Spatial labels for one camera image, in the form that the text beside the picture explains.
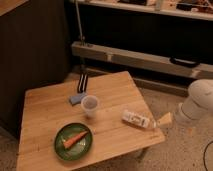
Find green round plate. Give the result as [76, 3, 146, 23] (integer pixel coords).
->
[54, 123, 93, 161]

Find clear plastic cup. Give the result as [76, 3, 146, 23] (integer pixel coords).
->
[81, 95, 99, 118]

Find black handle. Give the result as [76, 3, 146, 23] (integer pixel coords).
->
[169, 57, 201, 68]

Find long grey wooden beam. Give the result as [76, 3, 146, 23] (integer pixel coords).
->
[71, 41, 213, 79]

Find blue sponge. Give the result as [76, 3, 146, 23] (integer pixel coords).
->
[69, 92, 86, 105]

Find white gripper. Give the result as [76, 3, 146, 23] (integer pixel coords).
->
[157, 103, 197, 127]

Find cluttered shelf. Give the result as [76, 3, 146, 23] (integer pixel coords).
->
[69, 0, 213, 21]

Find black white striped object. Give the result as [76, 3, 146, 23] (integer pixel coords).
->
[77, 74, 88, 93]

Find orange carrot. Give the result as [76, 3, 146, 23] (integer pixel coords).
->
[63, 131, 87, 148]

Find metal pole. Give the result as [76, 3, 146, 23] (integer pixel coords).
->
[74, 0, 85, 46]

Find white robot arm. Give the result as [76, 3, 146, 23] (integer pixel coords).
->
[157, 79, 213, 127]

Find black cable on floor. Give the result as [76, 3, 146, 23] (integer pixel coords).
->
[201, 139, 213, 171]

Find small white bottle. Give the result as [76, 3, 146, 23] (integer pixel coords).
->
[122, 110, 157, 129]

